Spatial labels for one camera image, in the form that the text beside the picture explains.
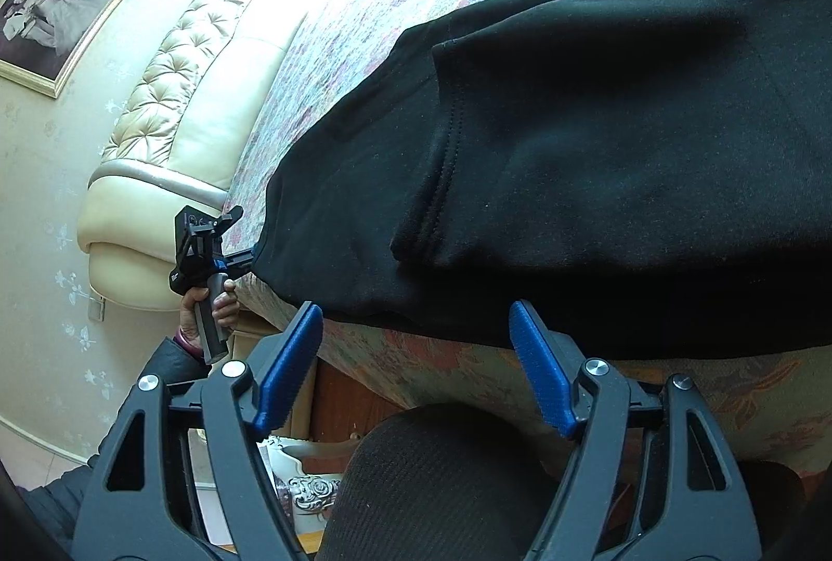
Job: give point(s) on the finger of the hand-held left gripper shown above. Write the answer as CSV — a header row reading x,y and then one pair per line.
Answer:
x,y
237,260

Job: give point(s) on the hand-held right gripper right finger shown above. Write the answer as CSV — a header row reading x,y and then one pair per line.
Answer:
x,y
543,369

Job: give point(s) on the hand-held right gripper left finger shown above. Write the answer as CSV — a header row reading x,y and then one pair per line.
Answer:
x,y
289,369

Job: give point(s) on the black pants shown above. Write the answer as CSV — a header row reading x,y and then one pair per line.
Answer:
x,y
585,145

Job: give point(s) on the ornate silver object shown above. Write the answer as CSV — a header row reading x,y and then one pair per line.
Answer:
x,y
312,486

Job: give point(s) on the cream tufted headboard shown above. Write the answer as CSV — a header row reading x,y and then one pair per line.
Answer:
x,y
182,132

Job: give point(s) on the person's leg in dark trousers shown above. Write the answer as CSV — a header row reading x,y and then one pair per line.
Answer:
x,y
442,483

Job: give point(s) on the bed with floral cover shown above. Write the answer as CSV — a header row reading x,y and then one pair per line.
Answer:
x,y
390,28

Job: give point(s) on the wooden bed frame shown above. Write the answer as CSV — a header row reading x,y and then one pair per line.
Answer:
x,y
351,405

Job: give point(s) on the wall socket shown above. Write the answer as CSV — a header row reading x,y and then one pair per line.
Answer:
x,y
97,307

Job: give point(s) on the framed wall picture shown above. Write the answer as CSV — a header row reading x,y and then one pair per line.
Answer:
x,y
58,15

